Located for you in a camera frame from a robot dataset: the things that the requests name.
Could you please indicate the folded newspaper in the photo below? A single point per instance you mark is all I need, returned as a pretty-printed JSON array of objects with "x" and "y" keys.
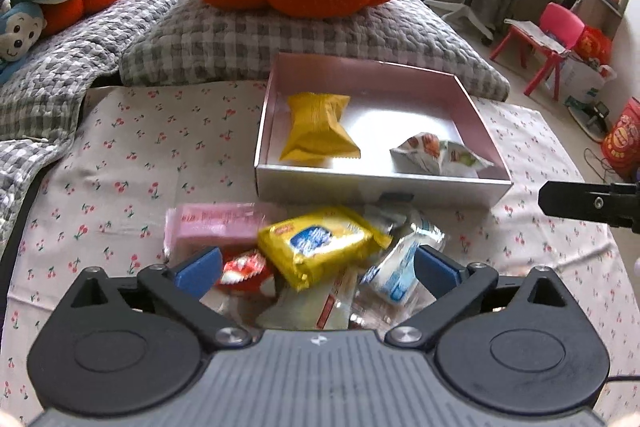
[{"x": 535, "y": 37}]

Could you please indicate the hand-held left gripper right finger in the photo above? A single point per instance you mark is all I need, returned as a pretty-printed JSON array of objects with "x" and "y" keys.
[{"x": 435, "y": 272}]

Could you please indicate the pink snack packet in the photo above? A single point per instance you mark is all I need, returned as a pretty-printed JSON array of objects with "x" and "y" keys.
[{"x": 215, "y": 224}]

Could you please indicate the crumpled white red snack packet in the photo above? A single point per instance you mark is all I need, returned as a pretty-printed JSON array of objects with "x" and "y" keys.
[{"x": 425, "y": 152}]

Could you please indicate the plain yellow snack packet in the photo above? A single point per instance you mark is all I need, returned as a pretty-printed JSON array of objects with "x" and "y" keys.
[{"x": 320, "y": 127}]

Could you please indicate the clear blue white snack packet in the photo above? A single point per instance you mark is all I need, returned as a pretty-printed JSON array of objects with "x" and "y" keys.
[{"x": 395, "y": 267}]

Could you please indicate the cherry print cloth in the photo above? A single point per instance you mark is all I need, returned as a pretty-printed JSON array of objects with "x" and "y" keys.
[{"x": 150, "y": 147}]

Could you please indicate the red gift bag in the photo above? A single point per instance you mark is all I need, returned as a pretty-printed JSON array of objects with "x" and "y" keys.
[{"x": 595, "y": 44}]

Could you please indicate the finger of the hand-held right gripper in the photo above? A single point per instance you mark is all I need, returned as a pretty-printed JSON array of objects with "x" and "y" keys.
[{"x": 575, "y": 202}]

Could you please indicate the grey checked pillow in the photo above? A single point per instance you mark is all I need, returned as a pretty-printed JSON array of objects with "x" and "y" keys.
[{"x": 225, "y": 42}]

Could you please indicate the small red white snack packet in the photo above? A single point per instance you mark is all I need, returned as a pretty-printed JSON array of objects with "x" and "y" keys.
[{"x": 245, "y": 269}]

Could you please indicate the pink cardboard box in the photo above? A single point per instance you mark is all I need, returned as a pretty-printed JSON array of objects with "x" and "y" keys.
[{"x": 380, "y": 117}]

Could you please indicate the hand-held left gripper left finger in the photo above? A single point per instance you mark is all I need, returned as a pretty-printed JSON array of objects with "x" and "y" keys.
[{"x": 200, "y": 269}]

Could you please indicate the grey checked quilt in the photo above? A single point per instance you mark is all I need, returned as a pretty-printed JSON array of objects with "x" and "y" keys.
[{"x": 75, "y": 57}]

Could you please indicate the red yellow printed bag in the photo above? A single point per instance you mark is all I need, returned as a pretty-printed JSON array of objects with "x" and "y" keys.
[{"x": 622, "y": 142}]

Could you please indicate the yellow blue-label snack packet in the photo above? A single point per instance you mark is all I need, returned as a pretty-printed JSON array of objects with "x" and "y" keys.
[{"x": 310, "y": 247}]

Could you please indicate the white red-striped snack packet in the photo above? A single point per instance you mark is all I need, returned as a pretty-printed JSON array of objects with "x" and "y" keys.
[{"x": 310, "y": 307}]

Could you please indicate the pink child chair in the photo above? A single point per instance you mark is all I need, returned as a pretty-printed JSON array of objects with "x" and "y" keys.
[{"x": 562, "y": 22}]

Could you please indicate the blue monkey plush toy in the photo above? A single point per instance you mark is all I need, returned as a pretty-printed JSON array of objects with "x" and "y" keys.
[{"x": 20, "y": 32}]

